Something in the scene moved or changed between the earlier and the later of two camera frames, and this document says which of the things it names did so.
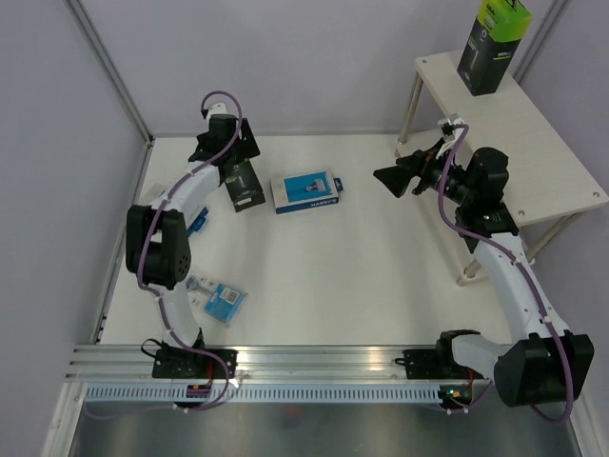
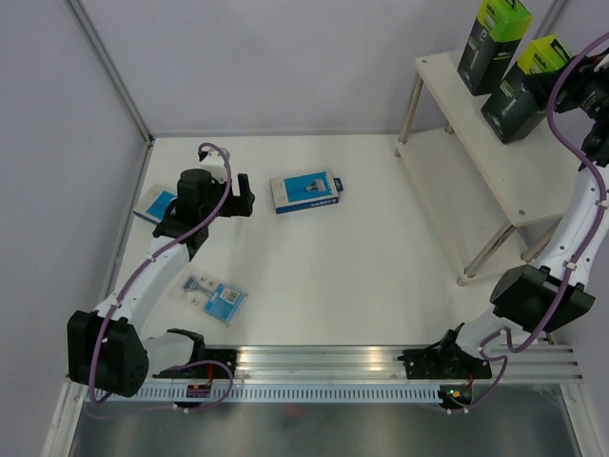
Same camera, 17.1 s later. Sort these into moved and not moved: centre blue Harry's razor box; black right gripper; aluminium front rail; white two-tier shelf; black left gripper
Moved: black right gripper; black left gripper
Not moved: centre blue Harry's razor box; white two-tier shelf; aluminium front rail
